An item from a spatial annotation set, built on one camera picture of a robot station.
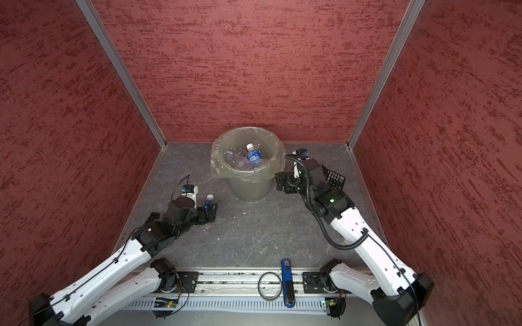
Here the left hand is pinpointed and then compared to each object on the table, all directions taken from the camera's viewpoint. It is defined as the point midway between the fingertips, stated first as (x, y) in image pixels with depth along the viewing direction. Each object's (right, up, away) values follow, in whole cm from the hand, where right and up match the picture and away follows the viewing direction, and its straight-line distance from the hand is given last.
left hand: (206, 210), depth 79 cm
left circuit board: (-14, -32, -6) cm, 36 cm away
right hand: (+31, +13, -6) cm, 35 cm away
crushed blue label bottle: (+19, +22, +4) cm, 29 cm away
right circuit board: (+50, -34, -7) cm, 60 cm away
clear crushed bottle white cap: (+12, +20, +9) cm, 25 cm away
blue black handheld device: (+32, -25, -8) cm, 41 cm away
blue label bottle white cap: (-3, +1, +16) cm, 16 cm away
